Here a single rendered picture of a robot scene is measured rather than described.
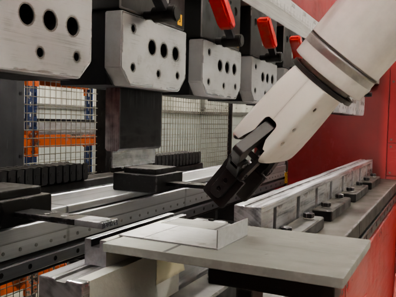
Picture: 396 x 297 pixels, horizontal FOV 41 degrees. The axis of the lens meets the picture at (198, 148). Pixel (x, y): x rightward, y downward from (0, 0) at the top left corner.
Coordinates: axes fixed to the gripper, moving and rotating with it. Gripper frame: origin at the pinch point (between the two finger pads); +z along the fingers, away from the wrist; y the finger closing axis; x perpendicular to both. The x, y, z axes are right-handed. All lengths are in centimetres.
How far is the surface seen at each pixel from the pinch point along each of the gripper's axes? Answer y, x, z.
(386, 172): -216, -3, 21
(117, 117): 4.7, -14.8, 2.8
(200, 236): 0.3, 1.0, 7.5
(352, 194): -126, 0, 21
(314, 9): -77, -34, -19
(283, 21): -50, -28, -14
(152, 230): 0.8, -3.9, 11.6
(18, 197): 0.8, -22.9, 24.8
